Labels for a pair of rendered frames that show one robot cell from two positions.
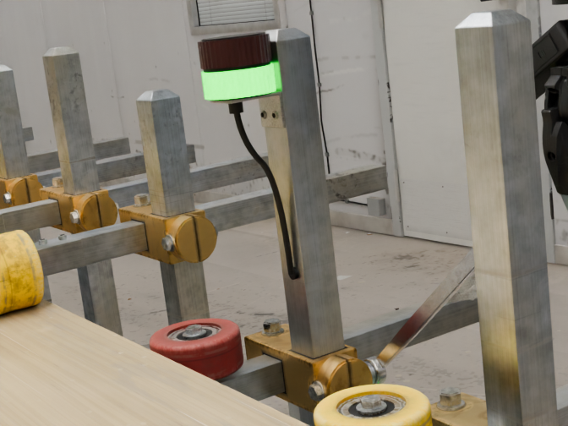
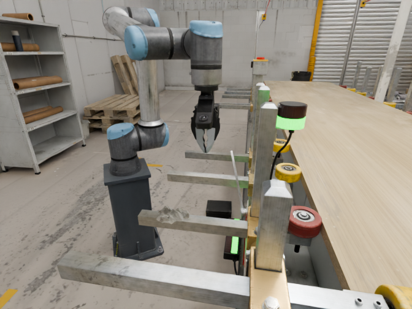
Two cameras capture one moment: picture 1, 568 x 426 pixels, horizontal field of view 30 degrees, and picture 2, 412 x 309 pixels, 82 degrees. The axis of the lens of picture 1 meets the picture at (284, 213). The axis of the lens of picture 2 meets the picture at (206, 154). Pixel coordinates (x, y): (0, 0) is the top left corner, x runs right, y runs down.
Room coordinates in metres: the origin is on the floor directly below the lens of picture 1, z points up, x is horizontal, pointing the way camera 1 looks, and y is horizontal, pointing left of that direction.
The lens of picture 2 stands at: (1.38, 0.23, 1.26)
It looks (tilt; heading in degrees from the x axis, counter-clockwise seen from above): 23 degrees down; 222
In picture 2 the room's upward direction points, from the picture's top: straight up
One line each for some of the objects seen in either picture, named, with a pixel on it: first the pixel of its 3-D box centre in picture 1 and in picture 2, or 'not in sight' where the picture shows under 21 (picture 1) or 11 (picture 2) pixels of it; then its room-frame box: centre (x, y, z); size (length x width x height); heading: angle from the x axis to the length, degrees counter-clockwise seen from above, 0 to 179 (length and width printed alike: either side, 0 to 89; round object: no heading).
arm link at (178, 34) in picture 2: not in sight; (186, 44); (0.81, -0.38, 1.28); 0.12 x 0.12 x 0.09; 70
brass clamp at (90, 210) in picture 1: (78, 208); not in sight; (1.35, 0.26, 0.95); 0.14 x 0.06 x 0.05; 32
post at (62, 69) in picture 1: (89, 234); not in sight; (1.33, 0.25, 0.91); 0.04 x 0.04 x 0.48; 32
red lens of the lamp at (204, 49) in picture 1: (235, 51); (291, 109); (0.89, 0.02, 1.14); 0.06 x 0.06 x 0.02
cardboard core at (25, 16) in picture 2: not in sight; (18, 17); (0.58, -3.23, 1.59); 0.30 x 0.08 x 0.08; 125
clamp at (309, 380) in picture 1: (304, 370); (258, 226); (0.93, 0.00, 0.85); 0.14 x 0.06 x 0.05; 32
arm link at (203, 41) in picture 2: not in sight; (205, 45); (0.84, -0.27, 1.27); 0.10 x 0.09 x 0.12; 70
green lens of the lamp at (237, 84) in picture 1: (238, 81); (290, 121); (0.89, 0.02, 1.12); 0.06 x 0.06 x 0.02
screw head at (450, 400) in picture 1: (450, 397); not in sight; (0.76, -0.11, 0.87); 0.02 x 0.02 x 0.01
